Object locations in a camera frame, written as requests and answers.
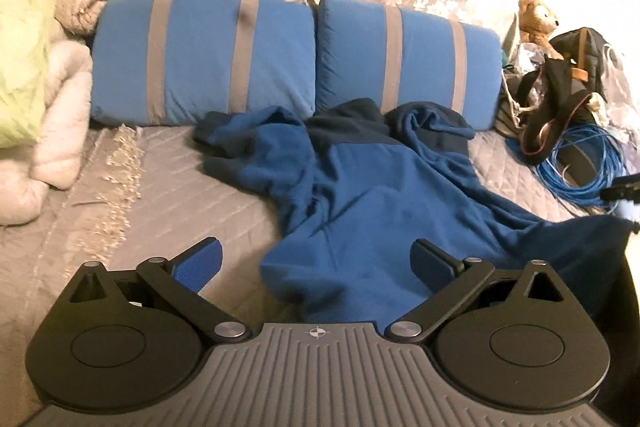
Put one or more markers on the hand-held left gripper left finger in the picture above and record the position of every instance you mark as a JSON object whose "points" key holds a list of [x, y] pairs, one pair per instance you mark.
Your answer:
{"points": [[200, 263]]}

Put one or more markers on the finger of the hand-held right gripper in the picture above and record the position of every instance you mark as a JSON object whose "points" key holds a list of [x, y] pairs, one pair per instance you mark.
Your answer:
{"points": [[622, 191]]}

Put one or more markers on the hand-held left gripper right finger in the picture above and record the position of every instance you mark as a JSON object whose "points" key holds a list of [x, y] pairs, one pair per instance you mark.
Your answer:
{"points": [[429, 266]]}

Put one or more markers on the blue fleece jacket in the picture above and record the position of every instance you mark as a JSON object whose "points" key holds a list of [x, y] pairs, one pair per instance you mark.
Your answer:
{"points": [[375, 207]]}

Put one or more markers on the grey quilted bedspread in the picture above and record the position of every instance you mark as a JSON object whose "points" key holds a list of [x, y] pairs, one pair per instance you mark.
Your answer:
{"points": [[175, 207]]}

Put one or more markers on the silver crinkled wrapping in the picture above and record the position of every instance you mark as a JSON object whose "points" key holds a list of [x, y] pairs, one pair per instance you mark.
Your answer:
{"points": [[530, 67]]}

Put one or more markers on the brown teddy bear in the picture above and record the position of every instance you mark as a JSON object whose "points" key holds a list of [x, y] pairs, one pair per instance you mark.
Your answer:
{"points": [[537, 22]]}

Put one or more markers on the white fluffy blanket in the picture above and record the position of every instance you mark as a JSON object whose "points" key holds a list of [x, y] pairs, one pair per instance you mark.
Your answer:
{"points": [[55, 122]]}

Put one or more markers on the blue pillow with grey stripes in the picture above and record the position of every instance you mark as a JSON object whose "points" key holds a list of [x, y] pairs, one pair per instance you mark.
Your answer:
{"points": [[425, 57], [200, 57]]}

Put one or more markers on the pile of folded blankets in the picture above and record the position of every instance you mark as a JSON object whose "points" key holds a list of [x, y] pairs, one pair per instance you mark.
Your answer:
{"points": [[35, 32]]}

